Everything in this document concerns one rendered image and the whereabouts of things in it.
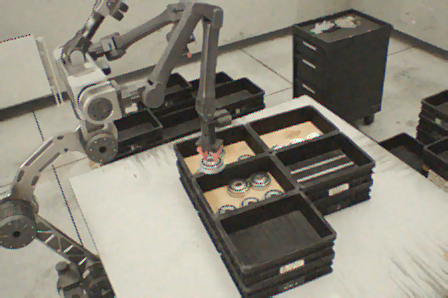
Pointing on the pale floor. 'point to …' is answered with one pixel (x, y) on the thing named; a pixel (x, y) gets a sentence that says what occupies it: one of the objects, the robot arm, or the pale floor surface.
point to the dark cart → (342, 65)
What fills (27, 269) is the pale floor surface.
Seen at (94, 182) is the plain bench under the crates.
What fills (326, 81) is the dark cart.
